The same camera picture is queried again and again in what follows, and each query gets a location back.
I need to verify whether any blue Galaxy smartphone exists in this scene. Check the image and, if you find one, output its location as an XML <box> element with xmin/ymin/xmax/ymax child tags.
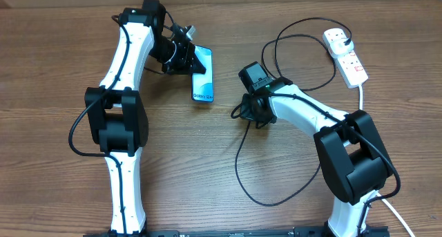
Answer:
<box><xmin>192</xmin><ymin>46</ymin><xmax>214</xmax><ymax>103</ymax></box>

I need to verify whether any black USB charging cable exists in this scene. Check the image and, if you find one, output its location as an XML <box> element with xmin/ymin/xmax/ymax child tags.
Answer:
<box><xmin>234</xmin><ymin>17</ymin><xmax>353</xmax><ymax>207</ymax></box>

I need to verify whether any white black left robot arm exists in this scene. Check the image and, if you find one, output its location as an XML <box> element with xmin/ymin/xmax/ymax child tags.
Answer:
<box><xmin>68</xmin><ymin>0</ymin><xmax>214</xmax><ymax>236</ymax></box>

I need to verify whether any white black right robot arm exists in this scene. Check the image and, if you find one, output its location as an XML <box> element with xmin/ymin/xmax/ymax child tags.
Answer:
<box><xmin>231</xmin><ymin>62</ymin><xmax>401</xmax><ymax>236</ymax></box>

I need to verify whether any white charger plug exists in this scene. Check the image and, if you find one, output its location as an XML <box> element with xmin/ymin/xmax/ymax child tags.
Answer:
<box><xmin>328</xmin><ymin>39</ymin><xmax>354</xmax><ymax>58</ymax></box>

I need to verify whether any white power strip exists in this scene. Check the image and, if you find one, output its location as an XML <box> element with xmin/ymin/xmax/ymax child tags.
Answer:
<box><xmin>323</xmin><ymin>28</ymin><xmax>368</xmax><ymax>88</ymax></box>

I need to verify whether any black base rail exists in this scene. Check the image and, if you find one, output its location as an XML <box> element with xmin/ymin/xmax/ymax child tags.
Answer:
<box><xmin>83</xmin><ymin>226</ymin><xmax>390</xmax><ymax>237</ymax></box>

